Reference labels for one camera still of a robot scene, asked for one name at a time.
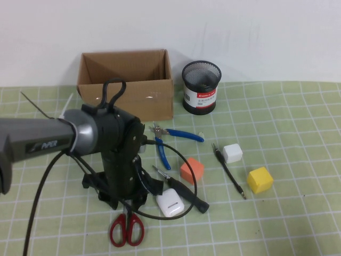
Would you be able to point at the orange cube block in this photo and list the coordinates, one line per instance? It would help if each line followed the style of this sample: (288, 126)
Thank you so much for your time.
(190, 172)

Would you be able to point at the black zip tie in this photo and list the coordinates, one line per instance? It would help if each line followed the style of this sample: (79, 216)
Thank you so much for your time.
(37, 105)

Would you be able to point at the yellow cube block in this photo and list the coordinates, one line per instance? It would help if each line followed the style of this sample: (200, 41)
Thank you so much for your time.
(261, 181)

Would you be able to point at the white earbuds case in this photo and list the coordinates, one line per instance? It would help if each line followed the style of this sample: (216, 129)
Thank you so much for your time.
(170, 202)

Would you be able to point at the small white scrap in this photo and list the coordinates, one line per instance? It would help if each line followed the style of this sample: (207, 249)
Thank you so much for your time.
(201, 134)

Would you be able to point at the white zip tie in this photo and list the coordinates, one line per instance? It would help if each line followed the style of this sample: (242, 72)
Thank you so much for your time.
(67, 106)

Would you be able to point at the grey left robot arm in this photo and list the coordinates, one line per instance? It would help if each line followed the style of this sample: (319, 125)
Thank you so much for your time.
(40, 138)

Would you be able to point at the brown cardboard box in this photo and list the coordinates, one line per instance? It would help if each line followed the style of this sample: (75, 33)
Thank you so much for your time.
(160, 90)

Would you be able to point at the black mesh pen holder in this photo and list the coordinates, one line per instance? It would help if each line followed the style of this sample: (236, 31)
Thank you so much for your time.
(199, 106)

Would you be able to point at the green checked tablecloth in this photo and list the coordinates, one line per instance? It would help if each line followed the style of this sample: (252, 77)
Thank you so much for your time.
(293, 213)

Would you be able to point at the slim black flexible bit driver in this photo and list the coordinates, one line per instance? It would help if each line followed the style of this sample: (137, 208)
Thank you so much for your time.
(217, 154)

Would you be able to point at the white cube block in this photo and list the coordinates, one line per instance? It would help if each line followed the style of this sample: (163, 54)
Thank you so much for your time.
(233, 153)

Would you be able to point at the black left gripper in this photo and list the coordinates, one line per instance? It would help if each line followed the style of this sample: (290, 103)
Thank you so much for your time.
(120, 176)

